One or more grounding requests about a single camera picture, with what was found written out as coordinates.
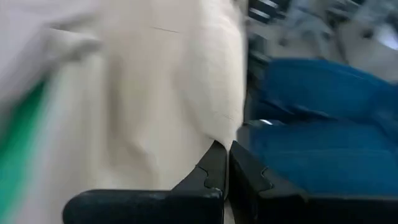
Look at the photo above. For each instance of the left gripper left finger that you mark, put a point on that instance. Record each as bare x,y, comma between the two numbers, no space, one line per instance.
186,205

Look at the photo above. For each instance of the beige garment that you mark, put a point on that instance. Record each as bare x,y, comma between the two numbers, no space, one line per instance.
155,93

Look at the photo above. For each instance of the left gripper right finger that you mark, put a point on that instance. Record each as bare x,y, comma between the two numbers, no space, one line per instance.
280,208

